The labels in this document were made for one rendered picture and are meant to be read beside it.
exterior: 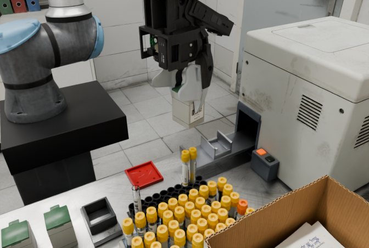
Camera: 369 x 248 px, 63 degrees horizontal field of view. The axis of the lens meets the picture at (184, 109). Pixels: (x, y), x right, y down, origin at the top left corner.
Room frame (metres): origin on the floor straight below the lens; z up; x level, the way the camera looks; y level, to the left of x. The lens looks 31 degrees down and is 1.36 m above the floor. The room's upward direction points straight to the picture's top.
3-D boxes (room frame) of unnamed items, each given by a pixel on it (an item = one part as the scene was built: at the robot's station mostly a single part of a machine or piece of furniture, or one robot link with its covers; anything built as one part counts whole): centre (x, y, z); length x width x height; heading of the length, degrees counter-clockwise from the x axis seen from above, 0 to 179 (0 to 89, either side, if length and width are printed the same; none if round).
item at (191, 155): (0.41, 0.02, 0.93); 0.17 x 0.09 x 0.11; 120
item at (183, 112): (0.47, -0.01, 1.08); 0.05 x 0.04 x 0.06; 43
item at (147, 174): (0.51, 0.09, 0.88); 0.07 x 0.07 x 0.01; 29
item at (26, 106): (0.70, 0.40, 0.99); 0.15 x 0.15 x 0.10
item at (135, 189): (0.37, 0.08, 0.93); 0.01 x 0.01 x 0.10
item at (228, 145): (0.57, -0.09, 0.92); 0.21 x 0.07 x 0.05; 119
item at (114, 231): (0.38, 0.16, 0.89); 0.09 x 0.05 x 0.04; 32
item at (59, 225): (0.35, 0.22, 0.91); 0.05 x 0.04 x 0.07; 29
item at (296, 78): (0.58, -0.31, 1.03); 0.31 x 0.27 x 0.30; 119
